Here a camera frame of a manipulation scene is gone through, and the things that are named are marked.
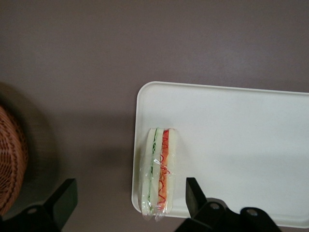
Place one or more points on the brown wicker basket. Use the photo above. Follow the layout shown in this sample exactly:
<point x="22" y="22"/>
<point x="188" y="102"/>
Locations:
<point x="12" y="157"/>

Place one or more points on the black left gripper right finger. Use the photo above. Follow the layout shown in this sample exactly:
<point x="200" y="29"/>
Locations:
<point x="200" y="212"/>

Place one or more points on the cream plastic serving tray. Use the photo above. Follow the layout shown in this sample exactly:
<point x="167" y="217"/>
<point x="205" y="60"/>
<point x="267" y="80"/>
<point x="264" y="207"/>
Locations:
<point x="241" y="145"/>

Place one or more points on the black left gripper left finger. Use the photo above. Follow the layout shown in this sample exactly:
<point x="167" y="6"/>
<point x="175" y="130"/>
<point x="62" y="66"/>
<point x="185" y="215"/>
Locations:
<point x="62" y="205"/>

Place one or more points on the triangular sandwich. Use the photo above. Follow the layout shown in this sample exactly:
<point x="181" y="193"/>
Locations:
<point x="159" y="174"/>

